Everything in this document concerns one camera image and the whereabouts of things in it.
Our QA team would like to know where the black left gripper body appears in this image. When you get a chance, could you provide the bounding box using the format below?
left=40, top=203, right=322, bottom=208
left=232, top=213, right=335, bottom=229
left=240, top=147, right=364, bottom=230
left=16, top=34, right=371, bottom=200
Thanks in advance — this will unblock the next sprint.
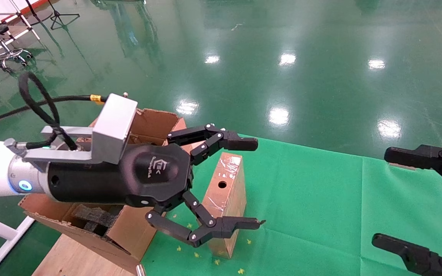
left=46, top=142, right=195, bottom=208

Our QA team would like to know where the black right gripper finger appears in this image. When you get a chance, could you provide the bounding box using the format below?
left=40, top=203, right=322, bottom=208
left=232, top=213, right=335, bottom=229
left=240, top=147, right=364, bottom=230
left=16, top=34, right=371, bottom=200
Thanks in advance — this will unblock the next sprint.
left=372, top=233, right=442, bottom=276
left=384, top=144, right=442, bottom=194

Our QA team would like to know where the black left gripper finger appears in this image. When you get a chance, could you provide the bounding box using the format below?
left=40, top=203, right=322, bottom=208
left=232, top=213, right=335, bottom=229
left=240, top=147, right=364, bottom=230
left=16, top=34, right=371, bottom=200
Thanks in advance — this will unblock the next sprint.
left=145, top=191, right=266, bottom=248
left=167, top=123, right=259, bottom=166

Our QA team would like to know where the small cardboard box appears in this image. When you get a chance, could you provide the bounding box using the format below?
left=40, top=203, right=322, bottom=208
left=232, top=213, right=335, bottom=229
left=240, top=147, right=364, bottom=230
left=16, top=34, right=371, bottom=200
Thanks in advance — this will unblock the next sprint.
left=201, top=152, right=246, bottom=259

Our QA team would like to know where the large open cardboard carton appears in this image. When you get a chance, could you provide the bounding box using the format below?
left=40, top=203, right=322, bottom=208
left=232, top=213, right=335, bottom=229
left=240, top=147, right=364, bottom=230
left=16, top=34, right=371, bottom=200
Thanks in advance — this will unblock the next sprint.
left=18, top=108, right=191, bottom=274

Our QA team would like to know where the black foam block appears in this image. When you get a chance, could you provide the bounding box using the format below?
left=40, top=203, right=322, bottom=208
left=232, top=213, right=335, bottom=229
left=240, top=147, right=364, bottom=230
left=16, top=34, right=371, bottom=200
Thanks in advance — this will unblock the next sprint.
left=71, top=204, right=119, bottom=235

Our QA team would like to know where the green cloth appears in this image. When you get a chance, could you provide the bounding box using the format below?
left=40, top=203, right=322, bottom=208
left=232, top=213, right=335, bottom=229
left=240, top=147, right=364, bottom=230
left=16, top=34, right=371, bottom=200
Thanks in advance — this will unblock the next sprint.
left=140, top=132, right=442, bottom=276

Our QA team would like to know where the black tripod stand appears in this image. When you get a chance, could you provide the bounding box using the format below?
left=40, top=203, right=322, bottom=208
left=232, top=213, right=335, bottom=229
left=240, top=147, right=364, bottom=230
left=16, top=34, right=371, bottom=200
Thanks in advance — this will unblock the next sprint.
left=48, top=0, right=80, bottom=30

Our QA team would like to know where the black round base stand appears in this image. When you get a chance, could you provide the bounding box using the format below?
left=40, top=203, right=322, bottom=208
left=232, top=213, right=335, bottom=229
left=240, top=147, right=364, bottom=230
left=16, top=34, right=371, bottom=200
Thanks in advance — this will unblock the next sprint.
left=25, top=0, right=53, bottom=25

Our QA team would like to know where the black sleeved cable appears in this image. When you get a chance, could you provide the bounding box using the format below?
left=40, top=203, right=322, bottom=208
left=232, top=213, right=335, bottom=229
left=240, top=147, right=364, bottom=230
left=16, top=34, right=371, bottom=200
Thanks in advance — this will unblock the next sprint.
left=0, top=72, right=108, bottom=151

